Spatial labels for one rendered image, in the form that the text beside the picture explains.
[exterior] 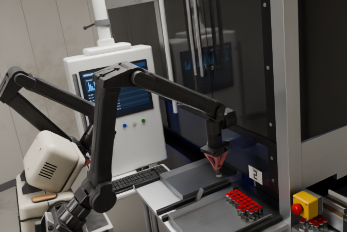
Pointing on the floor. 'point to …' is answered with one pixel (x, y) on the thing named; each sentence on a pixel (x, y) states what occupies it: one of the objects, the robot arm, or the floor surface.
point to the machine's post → (286, 89)
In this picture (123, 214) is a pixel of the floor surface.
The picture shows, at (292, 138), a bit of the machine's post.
